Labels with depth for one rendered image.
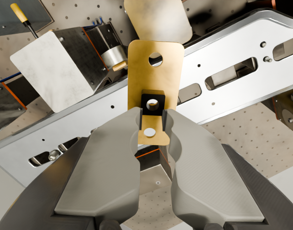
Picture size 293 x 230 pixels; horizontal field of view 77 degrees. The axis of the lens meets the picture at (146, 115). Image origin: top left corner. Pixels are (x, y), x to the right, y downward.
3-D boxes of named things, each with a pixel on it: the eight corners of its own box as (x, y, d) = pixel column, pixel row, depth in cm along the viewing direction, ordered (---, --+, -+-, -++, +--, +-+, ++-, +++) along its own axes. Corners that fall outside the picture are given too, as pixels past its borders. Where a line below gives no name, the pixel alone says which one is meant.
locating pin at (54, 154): (57, 153, 50) (50, 164, 47) (52, 148, 49) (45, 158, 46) (63, 150, 50) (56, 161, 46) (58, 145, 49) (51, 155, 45)
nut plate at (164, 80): (170, 143, 16) (171, 152, 15) (127, 141, 16) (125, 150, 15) (185, 42, 12) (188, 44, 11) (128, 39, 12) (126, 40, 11)
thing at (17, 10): (57, 66, 38) (54, 68, 37) (12, 6, 33) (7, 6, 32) (61, 64, 38) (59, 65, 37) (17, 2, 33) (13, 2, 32)
